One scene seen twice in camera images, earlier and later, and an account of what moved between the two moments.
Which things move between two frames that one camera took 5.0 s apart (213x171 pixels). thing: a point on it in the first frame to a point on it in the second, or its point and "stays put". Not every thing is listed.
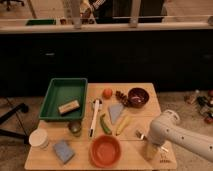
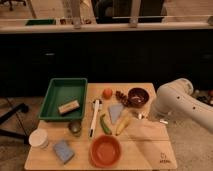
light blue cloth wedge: (114, 110) stays put
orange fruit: (107, 93) stays put
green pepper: (103, 124) stays put
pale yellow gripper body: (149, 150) to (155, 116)
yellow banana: (123, 125) stays put
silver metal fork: (150, 143) to (145, 115)
